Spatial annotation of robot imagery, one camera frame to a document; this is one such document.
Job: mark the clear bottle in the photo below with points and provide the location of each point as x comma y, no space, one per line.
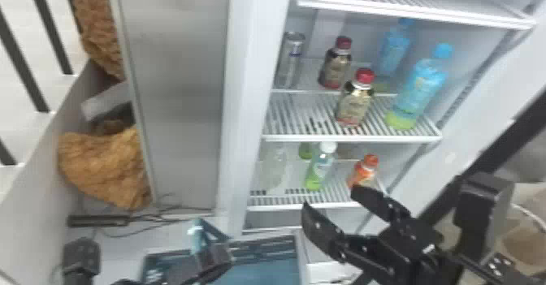
273,167

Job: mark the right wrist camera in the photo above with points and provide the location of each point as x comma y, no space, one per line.
482,210

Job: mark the white fridge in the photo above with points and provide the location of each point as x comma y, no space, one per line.
187,107

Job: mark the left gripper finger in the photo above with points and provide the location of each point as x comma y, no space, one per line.
211,273

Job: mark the brown bottle red cap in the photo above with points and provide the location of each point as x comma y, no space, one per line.
355,103
335,67

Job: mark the silver can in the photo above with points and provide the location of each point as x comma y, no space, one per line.
290,60

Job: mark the pale blue bottle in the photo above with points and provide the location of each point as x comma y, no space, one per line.
195,235

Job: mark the blue bottle green base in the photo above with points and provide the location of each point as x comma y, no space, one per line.
417,88

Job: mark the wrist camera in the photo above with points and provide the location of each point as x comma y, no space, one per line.
81,259
482,210

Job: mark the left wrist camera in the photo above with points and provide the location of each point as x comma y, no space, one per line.
81,259

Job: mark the brown towel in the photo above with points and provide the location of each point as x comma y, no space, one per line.
96,26
104,167

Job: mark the orange bottle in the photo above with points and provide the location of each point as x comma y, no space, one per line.
363,173

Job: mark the black power strip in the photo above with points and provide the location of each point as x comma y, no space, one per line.
98,220

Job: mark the green bottle white cap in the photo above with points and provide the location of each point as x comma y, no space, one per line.
320,167

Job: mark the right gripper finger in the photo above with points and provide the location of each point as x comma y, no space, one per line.
377,203
324,233

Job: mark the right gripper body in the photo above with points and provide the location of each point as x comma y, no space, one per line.
399,252

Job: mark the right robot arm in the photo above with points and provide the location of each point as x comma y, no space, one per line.
499,271

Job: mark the blue basket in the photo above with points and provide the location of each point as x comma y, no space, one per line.
264,269

